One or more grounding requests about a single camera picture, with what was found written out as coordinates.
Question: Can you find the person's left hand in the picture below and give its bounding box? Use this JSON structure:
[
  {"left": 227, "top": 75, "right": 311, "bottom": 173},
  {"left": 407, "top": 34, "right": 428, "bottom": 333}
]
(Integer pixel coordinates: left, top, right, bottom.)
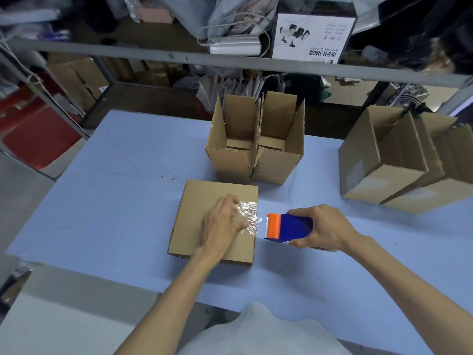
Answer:
[{"left": 199, "top": 194, "right": 264, "bottom": 261}]

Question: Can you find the person's right hand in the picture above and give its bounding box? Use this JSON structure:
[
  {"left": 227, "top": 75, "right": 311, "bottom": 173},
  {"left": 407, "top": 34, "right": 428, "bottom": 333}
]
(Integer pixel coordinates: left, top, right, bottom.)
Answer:
[{"left": 286, "top": 204, "right": 367, "bottom": 254}]

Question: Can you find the orange blue tape dispenser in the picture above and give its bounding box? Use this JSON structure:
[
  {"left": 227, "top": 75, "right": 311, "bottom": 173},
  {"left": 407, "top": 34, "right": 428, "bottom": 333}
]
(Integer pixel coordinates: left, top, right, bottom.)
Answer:
[{"left": 264, "top": 213, "right": 314, "bottom": 243}]

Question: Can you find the plain brown cardboard box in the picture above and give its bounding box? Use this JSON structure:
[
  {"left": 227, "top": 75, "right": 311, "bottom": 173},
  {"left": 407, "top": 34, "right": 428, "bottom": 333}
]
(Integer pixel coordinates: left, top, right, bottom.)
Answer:
[{"left": 380, "top": 111, "right": 473, "bottom": 215}]

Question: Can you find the large brown storage cardboard box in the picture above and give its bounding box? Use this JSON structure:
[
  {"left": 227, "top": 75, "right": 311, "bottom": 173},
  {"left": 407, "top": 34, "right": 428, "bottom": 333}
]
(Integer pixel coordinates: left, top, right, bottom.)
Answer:
[{"left": 48, "top": 55, "right": 110, "bottom": 111}]

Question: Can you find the person's right forearm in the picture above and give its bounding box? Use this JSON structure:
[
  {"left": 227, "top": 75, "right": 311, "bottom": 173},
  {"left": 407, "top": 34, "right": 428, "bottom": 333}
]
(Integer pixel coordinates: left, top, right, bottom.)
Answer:
[{"left": 347, "top": 235, "right": 473, "bottom": 355}]

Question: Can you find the person's left forearm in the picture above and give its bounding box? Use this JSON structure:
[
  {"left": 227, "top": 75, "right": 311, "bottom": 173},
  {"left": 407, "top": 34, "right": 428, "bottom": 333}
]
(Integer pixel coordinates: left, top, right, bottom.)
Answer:
[{"left": 114, "top": 249, "right": 219, "bottom": 355}]

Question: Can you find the person's white shirt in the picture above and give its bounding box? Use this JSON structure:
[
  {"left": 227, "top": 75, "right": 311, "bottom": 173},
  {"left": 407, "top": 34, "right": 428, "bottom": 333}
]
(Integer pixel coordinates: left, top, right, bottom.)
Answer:
[{"left": 177, "top": 301, "right": 352, "bottom": 355}]

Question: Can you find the dark green bag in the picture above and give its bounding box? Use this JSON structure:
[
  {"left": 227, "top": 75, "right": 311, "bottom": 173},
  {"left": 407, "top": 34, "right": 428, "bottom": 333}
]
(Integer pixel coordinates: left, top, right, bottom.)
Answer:
[{"left": 282, "top": 73, "right": 332, "bottom": 104}]

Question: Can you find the bundle of grey paper bags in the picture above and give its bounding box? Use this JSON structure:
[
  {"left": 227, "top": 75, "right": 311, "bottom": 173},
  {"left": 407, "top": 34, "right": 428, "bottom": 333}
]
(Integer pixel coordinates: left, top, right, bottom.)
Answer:
[{"left": 196, "top": 71, "right": 267, "bottom": 107}]

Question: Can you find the silver reflective roll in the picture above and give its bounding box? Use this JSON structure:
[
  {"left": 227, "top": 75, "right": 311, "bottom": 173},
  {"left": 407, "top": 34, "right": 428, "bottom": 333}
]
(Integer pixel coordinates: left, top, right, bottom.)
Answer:
[{"left": 390, "top": 83, "right": 431, "bottom": 107}]

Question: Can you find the white power strip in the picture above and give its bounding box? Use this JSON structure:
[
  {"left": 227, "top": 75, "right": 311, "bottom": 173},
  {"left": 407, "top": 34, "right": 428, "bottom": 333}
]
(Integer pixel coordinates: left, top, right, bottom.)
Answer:
[{"left": 207, "top": 35, "right": 263, "bottom": 56}]

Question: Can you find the grey metal shelving rack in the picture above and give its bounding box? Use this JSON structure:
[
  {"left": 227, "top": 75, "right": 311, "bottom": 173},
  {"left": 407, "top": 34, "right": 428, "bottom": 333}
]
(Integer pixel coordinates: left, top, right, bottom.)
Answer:
[{"left": 0, "top": 0, "right": 473, "bottom": 181}]

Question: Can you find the white glossy cabinet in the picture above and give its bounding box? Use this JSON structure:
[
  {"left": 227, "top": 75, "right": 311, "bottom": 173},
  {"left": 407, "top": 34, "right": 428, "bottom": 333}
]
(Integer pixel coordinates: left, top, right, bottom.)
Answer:
[{"left": 0, "top": 266, "right": 167, "bottom": 355}]

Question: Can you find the white black printed box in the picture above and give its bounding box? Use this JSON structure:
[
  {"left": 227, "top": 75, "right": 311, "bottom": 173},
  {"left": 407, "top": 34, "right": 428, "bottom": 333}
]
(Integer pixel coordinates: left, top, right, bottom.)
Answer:
[{"left": 271, "top": 0, "right": 358, "bottom": 65}]

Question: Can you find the red plastic stool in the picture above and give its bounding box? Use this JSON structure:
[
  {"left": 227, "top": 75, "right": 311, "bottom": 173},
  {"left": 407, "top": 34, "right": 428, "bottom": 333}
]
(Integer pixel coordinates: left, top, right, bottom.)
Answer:
[{"left": 0, "top": 75, "right": 84, "bottom": 171}]

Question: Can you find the pile of grey plastic mailers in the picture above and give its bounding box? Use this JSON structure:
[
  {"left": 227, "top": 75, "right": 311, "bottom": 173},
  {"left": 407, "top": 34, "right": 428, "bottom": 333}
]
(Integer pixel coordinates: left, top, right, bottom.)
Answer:
[{"left": 159, "top": 0, "right": 391, "bottom": 37}]

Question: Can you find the white perforated rack post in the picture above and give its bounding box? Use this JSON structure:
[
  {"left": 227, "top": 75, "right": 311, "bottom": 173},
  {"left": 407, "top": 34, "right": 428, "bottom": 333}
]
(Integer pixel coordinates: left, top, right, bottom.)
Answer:
[{"left": 439, "top": 88, "right": 473, "bottom": 117}]

